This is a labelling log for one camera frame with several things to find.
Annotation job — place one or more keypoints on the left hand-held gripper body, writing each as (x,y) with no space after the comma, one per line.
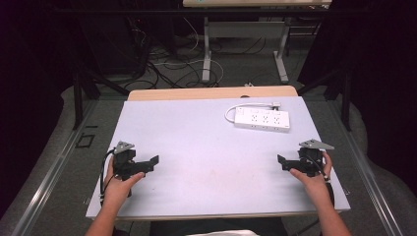
(124,160)

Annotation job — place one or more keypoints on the person's right hand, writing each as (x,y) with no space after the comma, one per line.
(311,182)

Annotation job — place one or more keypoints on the person's left hand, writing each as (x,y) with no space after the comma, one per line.
(119,188)

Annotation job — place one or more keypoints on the black floor socket frame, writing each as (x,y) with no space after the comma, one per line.
(85,141)

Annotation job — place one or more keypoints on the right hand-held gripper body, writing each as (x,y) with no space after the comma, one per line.
(309,160)

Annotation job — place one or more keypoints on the black metal stand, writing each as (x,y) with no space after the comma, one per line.
(337,91)
(83,95)

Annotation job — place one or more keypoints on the aluminium floor rail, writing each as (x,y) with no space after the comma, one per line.
(367,178)
(49,178)

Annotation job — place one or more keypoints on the person's dark clothing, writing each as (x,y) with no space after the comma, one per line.
(216,226)

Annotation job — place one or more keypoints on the white power strip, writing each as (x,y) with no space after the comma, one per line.
(262,119)

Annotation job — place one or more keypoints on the white desk with metal legs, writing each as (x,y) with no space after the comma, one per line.
(246,29)

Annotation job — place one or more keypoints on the pale lilac table mat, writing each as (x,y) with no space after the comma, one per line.
(209,157)

